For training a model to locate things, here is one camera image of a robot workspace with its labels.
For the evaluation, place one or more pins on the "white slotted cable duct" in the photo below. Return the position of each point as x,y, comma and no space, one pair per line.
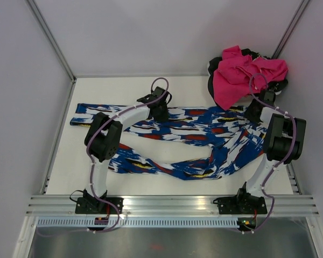
144,222

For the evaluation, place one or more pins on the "left aluminium frame post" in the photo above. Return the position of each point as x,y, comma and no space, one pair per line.
39,17

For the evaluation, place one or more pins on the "blue white patterned trousers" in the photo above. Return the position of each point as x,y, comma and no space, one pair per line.
233,139

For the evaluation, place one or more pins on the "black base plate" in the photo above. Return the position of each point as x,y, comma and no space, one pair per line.
233,206
86,206

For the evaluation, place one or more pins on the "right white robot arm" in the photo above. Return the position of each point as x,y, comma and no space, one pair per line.
283,143

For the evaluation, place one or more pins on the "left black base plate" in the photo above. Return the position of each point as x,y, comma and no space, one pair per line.
86,206

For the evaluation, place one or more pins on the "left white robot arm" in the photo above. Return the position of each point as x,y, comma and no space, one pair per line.
102,143

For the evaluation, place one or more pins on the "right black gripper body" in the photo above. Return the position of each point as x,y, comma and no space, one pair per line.
248,112

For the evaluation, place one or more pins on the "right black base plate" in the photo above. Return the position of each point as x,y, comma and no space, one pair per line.
233,206

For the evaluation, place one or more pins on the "aluminium frame post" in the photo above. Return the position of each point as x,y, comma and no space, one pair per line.
301,9
39,17

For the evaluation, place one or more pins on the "pink trousers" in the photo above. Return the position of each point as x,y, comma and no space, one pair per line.
238,75

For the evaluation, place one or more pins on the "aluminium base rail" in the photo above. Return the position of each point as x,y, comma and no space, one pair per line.
173,206

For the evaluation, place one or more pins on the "black garment pile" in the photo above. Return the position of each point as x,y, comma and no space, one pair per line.
275,86

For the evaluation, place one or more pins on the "right aluminium frame post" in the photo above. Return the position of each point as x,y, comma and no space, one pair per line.
301,9

